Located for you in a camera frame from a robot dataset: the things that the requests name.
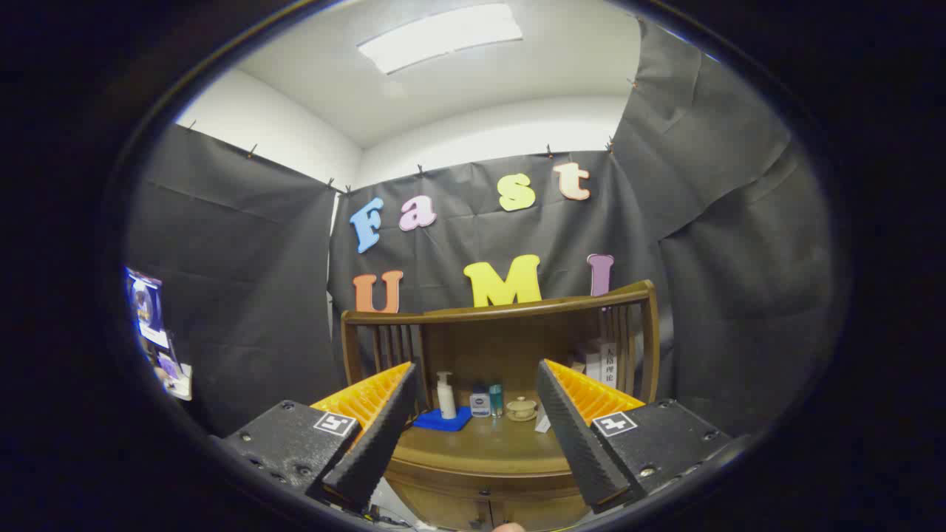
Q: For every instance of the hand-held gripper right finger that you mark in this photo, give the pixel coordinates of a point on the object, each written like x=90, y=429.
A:
x=580, y=451

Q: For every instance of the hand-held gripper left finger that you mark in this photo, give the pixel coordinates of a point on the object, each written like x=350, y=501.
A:
x=373, y=451

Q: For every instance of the wooden drawer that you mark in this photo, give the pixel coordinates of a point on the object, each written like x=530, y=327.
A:
x=480, y=480

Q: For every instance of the wooden countertop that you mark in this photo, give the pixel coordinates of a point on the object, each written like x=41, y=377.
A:
x=495, y=445

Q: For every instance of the wooden cabinet with slatted hutch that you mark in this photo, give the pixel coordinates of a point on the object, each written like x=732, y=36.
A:
x=502, y=347

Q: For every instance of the purple white leaning book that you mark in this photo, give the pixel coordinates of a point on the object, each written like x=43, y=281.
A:
x=543, y=424

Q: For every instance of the cream lidded teacup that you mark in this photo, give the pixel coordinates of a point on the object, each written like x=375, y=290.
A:
x=521, y=410

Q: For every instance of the blue folded cloth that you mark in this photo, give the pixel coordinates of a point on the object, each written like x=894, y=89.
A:
x=443, y=421

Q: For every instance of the white pump bottle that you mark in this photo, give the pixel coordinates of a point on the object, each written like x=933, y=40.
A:
x=446, y=403

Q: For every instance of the teal bottle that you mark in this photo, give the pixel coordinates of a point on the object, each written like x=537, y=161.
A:
x=496, y=401

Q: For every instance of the white bottle with blue cap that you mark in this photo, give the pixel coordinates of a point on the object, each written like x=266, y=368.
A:
x=480, y=405

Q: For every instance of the black backdrop cloth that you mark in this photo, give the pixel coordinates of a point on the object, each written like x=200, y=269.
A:
x=244, y=258

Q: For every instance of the blue printed poster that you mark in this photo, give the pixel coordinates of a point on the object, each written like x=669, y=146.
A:
x=145, y=307

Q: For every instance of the ceiling light panel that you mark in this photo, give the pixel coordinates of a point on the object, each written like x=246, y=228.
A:
x=440, y=37

